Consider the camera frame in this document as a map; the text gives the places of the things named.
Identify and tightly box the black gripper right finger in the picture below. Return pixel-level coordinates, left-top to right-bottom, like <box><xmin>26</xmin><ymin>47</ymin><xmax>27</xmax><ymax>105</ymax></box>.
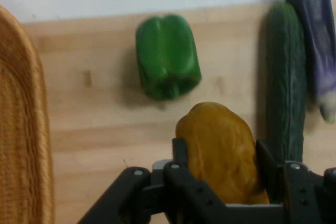
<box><xmin>255</xmin><ymin>139</ymin><xmax>336</xmax><ymax>224</ymax></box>

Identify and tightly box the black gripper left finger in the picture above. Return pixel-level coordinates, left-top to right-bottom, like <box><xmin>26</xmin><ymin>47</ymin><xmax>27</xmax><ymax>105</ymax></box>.
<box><xmin>77</xmin><ymin>137</ymin><xmax>227</xmax><ymax>224</ymax></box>

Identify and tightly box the yellow-brown potato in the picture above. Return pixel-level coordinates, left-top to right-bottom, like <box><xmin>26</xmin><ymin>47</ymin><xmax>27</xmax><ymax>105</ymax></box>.
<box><xmin>175</xmin><ymin>101</ymin><xmax>270</xmax><ymax>206</ymax></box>

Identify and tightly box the wooden cutting board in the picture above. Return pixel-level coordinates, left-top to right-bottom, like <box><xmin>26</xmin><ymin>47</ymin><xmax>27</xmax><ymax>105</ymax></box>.
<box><xmin>22</xmin><ymin>2</ymin><xmax>336</xmax><ymax>224</ymax></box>

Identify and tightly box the dark green cucumber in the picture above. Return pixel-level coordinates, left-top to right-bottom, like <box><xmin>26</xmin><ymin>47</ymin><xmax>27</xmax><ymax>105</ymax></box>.
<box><xmin>264</xmin><ymin>0</ymin><xmax>308</xmax><ymax>163</ymax></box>

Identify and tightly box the green bell pepper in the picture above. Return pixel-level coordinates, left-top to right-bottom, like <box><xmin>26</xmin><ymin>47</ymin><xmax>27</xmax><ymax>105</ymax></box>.
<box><xmin>134</xmin><ymin>14</ymin><xmax>203</xmax><ymax>102</ymax></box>

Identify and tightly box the purple eggplant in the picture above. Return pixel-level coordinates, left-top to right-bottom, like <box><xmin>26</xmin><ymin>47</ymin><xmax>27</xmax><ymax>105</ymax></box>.
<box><xmin>281</xmin><ymin>0</ymin><xmax>336</xmax><ymax>124</ymax></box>

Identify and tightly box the woven wicker basket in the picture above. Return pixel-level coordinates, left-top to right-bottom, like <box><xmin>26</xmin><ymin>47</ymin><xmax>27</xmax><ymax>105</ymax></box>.
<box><xmin>0</xmin><ymin>5</ymin><xmax>55</xmax><ymax>224</ymax></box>

